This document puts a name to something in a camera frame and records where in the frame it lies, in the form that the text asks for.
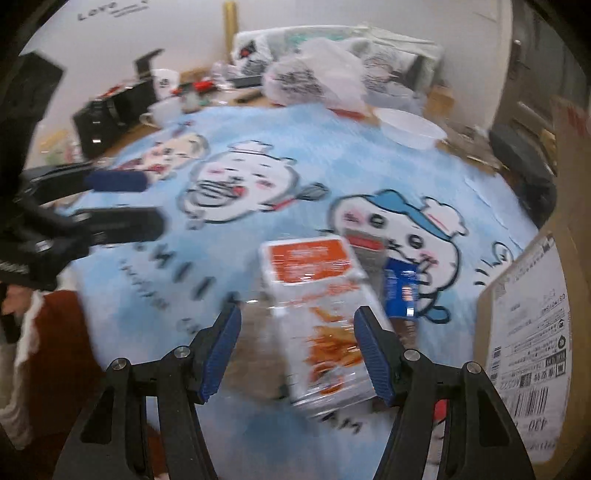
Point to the yellow wooden board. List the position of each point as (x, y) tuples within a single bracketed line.
[(230, 37)]

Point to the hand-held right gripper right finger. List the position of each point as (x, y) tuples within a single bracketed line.
[(374, 355)]

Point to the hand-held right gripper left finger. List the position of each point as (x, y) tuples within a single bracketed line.
[(221, 355)]

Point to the red lid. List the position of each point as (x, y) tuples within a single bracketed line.
[(203, 86)]

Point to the white bowl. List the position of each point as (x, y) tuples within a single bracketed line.
[(408, 129)]

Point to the white pillow tree print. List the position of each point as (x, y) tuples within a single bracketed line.
[(388, 69)]

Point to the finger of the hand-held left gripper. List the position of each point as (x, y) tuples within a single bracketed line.
[(120, 181), (124, 224)]

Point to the blue printed cartoon blanket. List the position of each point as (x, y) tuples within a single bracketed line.
[(286, 152)]

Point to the red white clothing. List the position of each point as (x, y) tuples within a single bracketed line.
[(51, 360)]

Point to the orange clear snack packet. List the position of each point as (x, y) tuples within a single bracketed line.
[(314, 286)]

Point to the black stand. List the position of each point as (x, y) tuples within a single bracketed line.
[(147, 64)]

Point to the white printed cup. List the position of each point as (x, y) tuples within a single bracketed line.
[(166, 83)]

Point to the cardboard box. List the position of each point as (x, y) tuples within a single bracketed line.
[(526, 314)]

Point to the white pillow black print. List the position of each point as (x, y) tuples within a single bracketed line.
[(251, 55)]

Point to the spice jar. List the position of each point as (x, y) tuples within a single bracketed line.
[(190, 102)]

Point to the black appliance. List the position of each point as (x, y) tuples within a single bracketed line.
[(111, 117)]

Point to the dark blue cookie packet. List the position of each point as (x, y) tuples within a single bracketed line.
[(401, 286)]

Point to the dark grey door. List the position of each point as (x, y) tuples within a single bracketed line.
[(531, 92)]

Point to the green bag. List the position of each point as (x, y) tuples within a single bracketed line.
[(60, 147)]

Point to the grey sofa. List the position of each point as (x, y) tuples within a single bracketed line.
[(429, 78)]

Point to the white printed plastic bag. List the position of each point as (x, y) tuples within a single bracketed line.
[(314, 78)]

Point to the white mug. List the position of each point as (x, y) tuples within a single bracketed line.
[(161, 113)]

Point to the black plastic bag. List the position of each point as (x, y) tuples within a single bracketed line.
[(521, 166)]

